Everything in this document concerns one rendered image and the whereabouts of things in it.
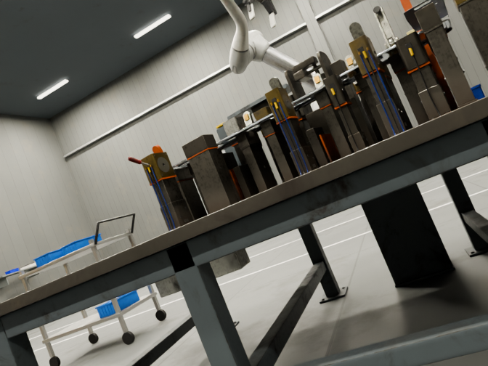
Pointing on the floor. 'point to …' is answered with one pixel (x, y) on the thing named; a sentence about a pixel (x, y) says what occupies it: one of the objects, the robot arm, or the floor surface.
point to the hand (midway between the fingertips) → (263, 20)
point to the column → (407, 236)
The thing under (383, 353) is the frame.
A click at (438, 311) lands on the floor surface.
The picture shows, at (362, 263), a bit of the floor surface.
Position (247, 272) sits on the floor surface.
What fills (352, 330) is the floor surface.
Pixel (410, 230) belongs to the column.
